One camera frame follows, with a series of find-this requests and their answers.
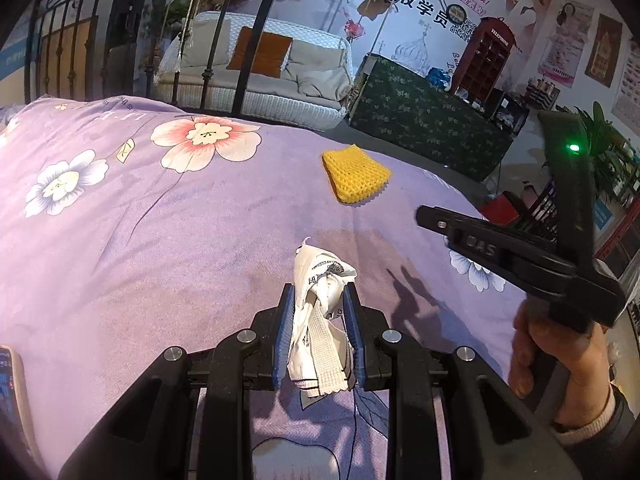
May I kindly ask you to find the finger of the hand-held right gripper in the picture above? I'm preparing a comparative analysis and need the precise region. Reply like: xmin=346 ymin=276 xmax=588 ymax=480
xmin=416 ymin=204 xmax=556 ymax=261

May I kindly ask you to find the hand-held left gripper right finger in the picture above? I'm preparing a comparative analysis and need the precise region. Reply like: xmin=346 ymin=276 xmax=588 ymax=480
xmin=341 ymin=282 xmax=583 ymax=480

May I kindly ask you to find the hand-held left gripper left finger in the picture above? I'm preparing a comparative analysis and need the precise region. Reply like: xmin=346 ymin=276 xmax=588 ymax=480
xmin=57 ymin=282 xmax=297 ymax=480

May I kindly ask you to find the white printed wrapper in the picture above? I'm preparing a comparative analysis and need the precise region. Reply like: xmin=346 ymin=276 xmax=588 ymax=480
xmin=286 ymin=237 xmax=358 ymax=398

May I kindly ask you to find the yellow foam fruit net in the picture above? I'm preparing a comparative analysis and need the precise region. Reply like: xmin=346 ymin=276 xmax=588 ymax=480
xmin=321 ymin=144 xmax=392 ymax=205

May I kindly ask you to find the person's right forearm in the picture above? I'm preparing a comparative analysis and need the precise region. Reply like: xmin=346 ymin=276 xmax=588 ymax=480
xmin=550 ymin=382 xmax=640 ymax=480

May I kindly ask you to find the person's right hand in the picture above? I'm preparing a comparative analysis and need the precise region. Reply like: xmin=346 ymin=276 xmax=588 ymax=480
xmin=509 ymin=301 xmax=616 ymax=430

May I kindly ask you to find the red bag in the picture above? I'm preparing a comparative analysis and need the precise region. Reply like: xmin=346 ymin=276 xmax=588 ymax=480
xmin=480 ymin=192 xmax=523 ymax=226

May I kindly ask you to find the small blue sign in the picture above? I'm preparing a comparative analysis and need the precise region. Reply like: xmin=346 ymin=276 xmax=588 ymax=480
xmin=595 ymin=195 xmax=613 ymax=231

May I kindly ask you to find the black metal rack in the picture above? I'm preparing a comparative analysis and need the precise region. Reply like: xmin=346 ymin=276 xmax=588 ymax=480
xmin=520 ymin=180 xmax=561 ymax=241

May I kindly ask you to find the green patterned counter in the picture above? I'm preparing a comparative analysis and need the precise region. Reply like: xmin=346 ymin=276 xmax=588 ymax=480
xmin=348 ymin=55 xmax=516 ymax=183

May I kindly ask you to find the black display box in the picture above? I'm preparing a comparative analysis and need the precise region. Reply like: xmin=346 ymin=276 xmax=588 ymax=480
xmin=482 ymin=89 xmax=528 ymax=133

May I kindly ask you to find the potted green plant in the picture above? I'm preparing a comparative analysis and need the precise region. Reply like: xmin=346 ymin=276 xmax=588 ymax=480
xmin=555 ymin=102 xmax=640 ymax=201

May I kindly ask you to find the purple floral blanket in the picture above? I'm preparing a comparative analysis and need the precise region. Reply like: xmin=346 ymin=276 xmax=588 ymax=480
xmin=0 ymin=95 xmax=531 ymax=480

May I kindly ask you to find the red telephone booth cabinet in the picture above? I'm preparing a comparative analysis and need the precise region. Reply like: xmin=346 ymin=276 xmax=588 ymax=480
xmin=450 ymin=16 xmax=516 ymax=106

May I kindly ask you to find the white chart poster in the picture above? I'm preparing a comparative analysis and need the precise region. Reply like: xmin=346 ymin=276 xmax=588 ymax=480
xmin=612 ymin=42 xmax=640 ymax=121

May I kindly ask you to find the white cushion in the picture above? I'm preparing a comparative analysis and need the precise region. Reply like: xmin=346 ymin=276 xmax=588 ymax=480
xmin=287 ymin=40 xmax=353 ymax=103
xmin=177 ymin=20 xmax=246 ymax=71

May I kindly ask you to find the white wicker swing sofa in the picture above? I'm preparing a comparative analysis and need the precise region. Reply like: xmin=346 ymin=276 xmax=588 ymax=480
xmin=152 ymin=10 xmax=356 ymax=131

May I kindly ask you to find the orange cushion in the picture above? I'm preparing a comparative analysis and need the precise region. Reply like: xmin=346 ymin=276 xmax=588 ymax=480
xmin=226 ymin=26 xmax=293 ymax=78

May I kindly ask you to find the smartphone with white case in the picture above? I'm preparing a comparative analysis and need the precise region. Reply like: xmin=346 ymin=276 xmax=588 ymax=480
xmin=0 ymin=345 xmax=43 ymax=466

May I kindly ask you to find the wall shelf with bottles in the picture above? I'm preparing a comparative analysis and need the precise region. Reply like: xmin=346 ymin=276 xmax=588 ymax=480
xmin=525 ymin=77 xmax=558 ymax=111

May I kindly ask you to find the pink wall poster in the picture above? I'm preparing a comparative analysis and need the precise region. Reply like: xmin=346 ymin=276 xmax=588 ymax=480
xmin=539 ymin=1 xmax=596 ymax=88

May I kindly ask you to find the brown wall poster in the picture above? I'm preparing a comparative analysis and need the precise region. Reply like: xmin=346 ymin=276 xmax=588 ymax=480
xmin=585 ymin=14 xmax=623 ymax=88

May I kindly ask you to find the black metal bed frame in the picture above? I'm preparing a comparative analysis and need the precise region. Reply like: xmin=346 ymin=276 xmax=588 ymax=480
xmin=22 ymin=0 xmax=286 ymax=116

